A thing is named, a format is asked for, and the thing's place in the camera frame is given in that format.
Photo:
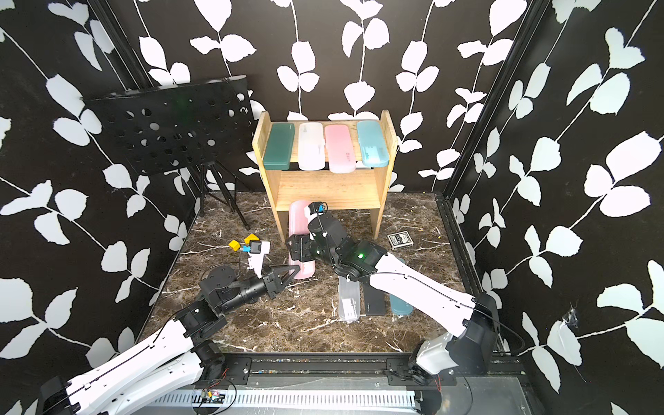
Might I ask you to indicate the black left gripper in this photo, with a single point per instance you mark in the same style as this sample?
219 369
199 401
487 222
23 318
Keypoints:
271 284

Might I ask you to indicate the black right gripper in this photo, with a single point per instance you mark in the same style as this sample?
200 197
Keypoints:
303 245

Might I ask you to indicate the pink pencil case shelf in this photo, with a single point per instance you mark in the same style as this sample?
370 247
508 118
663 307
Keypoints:
298 224
340 149

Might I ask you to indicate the clear frosted pencil case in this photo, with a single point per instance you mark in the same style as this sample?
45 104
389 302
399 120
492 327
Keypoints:
349 300

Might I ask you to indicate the dark grey pencil case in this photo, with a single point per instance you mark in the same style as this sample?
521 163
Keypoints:
374 300

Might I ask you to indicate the teal pencil case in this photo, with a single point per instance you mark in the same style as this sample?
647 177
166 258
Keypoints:
400 307

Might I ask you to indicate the dark green pencil case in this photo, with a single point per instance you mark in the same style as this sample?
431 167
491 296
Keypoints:
279 147

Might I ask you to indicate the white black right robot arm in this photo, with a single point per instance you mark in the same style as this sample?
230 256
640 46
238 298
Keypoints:
471 323

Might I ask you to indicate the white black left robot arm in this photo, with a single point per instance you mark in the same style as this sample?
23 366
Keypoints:
175 356

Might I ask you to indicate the white pencil case upper shelf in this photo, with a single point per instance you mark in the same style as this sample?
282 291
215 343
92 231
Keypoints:
311 146

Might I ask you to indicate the light blue pencil case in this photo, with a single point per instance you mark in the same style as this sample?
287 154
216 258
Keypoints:
374 153

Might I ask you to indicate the yellow triangular block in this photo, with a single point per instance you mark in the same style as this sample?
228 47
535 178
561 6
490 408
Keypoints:
250 238

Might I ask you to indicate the yellow cube block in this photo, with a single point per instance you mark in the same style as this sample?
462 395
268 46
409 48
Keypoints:
235 245

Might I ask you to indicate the blue playing card box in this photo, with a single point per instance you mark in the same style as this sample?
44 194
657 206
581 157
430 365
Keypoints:
400 239

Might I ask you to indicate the small green circuit board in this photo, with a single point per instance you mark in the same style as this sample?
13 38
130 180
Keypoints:
209 398

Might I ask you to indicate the black perforated music stand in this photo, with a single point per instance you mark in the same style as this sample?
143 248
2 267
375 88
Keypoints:
206 126

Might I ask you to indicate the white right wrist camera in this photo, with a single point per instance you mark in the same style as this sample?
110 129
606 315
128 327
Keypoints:
314 213

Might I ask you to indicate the white perforated cable tray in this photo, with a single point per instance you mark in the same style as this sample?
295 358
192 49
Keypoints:
297 399

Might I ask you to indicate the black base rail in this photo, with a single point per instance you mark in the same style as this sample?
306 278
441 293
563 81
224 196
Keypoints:
392 366

